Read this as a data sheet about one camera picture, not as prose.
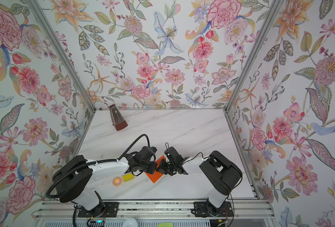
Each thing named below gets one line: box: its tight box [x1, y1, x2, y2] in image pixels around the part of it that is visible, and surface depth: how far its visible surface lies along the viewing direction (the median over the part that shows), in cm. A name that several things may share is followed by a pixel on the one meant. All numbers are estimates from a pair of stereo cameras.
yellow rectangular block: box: [122, 173, 135, 183], surface depth 86 cm
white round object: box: [122, 218, 139, 227], surface depth 67 cm
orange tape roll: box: [112, 176, 123, 187], surface depth 85 cm
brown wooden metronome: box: [109, 104, 128, 131], surface depth 105 cm
